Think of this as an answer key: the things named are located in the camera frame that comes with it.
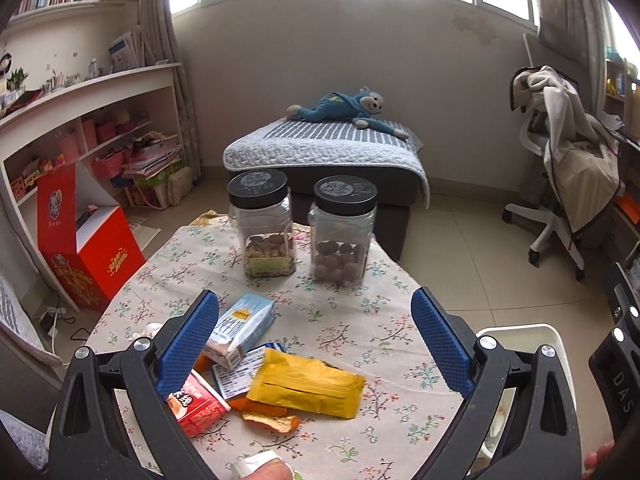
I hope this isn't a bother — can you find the red instant noodle packet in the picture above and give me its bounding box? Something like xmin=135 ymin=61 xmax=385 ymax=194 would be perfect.
xmin=166 ymin=370 xmax=232 ymax=438

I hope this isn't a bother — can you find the grey striped cushion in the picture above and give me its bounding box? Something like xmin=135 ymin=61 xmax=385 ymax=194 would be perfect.
xmin=0 ymin=267 xmax=63 ymax=368

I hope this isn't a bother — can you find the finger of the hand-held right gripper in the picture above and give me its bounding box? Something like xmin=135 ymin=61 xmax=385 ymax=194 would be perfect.
xmin=602 ymin=262 xmax=640 ymax=346

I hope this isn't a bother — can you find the clear jar with green label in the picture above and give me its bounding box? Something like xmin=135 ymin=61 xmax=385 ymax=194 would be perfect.
xmin=227 ymin=169 xmax=296 ymax=278

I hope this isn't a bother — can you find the beige blanket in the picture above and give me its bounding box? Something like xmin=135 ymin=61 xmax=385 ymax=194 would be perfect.
xmin=510 ymin=65 xmax=626 ymax=233

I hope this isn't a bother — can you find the wooden desk with shelves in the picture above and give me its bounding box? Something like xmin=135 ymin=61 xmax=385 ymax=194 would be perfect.
xmin=602 ymin=57 xmax=640 ymax=271

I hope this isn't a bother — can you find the grey patterned curtain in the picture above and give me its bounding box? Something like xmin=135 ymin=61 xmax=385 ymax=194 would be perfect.
xmin=532 ymin=0 xmax=608 ymax=116
xmin=137 ymin=0 xmax=203 ymax=181

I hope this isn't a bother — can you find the person's left hand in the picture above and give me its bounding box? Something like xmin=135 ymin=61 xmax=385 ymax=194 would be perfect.
xmin=230 ymin=450 xmax=293 ymax=480

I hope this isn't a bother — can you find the blue monkey plush toy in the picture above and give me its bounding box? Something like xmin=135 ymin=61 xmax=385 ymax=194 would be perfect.
xmin=285 ymin=86 xmax=410 ymax=140

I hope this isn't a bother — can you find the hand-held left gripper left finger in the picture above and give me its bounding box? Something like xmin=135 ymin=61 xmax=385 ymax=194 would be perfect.
xmin=47 ymin=289 xmax=221 ymax=480

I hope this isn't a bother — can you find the white plastic bin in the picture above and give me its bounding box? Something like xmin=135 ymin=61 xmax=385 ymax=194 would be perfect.
xmin=474 ymin=323 xmax=568 ymax=480

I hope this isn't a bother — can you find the pink plastic basket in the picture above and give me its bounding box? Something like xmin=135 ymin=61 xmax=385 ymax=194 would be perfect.
xmin=91 ymin=151 xmax=126 ymax=179

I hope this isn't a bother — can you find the red cardboard box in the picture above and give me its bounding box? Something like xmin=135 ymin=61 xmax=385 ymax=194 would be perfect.
xmin=36 ymin=162 xmax=147 ymax=312

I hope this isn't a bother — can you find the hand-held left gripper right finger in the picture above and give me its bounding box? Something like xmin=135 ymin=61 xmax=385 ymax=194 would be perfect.
xmin=411 ymin=286 xmax=585 ymax=480

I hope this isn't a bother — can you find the blue white packet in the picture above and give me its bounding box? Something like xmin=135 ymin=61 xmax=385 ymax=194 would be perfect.
xmin=212 ymin=346 xmax=266 ymax=401

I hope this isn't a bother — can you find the woven beige bag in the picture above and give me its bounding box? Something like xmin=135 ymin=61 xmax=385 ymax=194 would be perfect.
xmin=167 ymin=166 xmax=195 ymax=207

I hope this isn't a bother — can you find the white box of papers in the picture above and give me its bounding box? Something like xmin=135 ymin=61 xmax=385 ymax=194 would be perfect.
xmin=108 ymin=27 xmax=147 ymax=72

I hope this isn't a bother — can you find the white power strip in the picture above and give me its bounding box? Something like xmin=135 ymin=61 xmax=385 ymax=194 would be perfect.
xmin=39 ymin=307 xmax=66 ymax=338

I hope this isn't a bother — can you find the person's right hand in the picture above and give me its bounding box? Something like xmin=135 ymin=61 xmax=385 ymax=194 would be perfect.
xmin=582 ymin=441 xmax=616 ymax=480

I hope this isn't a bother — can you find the clear jar of round nuts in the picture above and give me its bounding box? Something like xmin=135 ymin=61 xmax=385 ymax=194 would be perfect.
xmin=307 ymin=176 xmax=378 ymax=288

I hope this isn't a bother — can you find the grey quilted blanket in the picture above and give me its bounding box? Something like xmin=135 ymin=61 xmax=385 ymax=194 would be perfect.
xmin=222 ymin=117 xmax=431 ymax=208

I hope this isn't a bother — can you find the yellow snack packet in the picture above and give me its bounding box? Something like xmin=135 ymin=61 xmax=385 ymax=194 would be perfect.
xmin=246 ymin=349 xmax=367 ymax=420

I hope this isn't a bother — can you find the narrow side window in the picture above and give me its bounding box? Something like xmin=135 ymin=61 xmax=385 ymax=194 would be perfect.
xmin=597 ymin=0 xmax=640 ymax=61

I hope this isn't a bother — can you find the white office chair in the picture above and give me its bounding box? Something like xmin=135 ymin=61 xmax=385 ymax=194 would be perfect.
xmin=502 ymin=32 xmax=596 ymax=281

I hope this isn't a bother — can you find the floral tablecloth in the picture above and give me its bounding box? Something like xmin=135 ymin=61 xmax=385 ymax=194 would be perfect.
xmin=85 ymin=210 xmax=466 ymax=480

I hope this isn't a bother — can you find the white bookshelf unit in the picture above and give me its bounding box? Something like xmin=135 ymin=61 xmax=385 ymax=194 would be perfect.
xmin=0 ymin=0 xmax=188 ymax=311

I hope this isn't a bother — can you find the stack of papers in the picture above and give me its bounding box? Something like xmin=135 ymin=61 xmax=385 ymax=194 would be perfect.
xmin=122 ymin=132 xmax=183 ymax=181

